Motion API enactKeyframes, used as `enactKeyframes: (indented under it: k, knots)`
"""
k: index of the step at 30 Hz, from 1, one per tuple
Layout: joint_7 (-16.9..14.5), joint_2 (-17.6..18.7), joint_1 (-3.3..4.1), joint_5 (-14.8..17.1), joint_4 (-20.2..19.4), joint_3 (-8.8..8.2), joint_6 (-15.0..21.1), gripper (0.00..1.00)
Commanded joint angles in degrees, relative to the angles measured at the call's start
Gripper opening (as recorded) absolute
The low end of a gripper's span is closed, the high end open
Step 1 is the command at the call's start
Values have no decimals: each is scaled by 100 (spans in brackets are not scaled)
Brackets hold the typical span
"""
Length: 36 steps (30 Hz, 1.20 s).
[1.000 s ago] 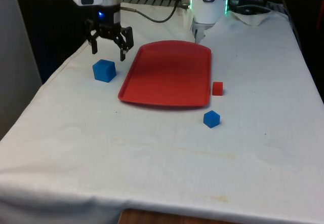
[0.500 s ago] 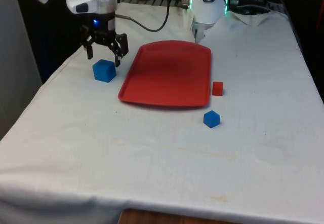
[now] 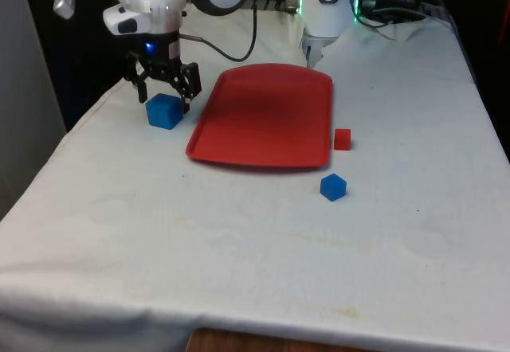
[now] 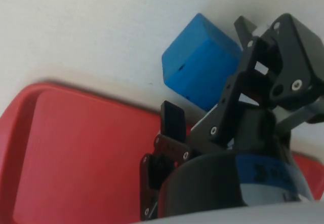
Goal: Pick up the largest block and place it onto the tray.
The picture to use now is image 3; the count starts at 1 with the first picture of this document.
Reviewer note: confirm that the large blue cube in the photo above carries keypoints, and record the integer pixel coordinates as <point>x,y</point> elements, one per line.
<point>163,111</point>

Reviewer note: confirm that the red tray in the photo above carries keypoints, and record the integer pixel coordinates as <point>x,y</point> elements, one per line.
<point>263,117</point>

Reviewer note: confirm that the small red cube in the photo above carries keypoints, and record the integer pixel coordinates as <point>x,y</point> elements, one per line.
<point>342,140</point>

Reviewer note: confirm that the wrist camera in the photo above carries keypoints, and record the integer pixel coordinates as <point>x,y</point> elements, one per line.
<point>119,19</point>

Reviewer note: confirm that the small blue cube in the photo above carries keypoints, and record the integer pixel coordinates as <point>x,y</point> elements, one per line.
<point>333,186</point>

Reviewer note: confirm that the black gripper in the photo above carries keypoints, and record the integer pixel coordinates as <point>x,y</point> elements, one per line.
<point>159,51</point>

